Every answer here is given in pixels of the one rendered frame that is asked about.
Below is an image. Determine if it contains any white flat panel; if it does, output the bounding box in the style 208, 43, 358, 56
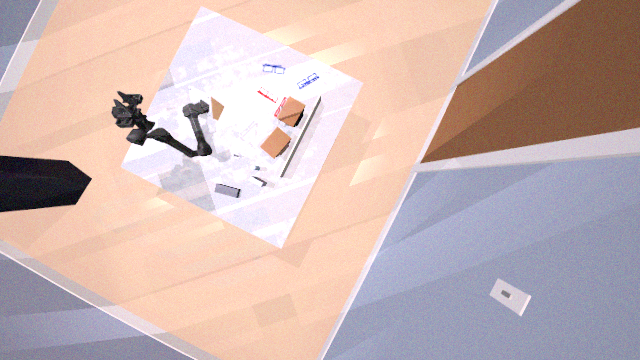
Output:
278, 94, 321, 178

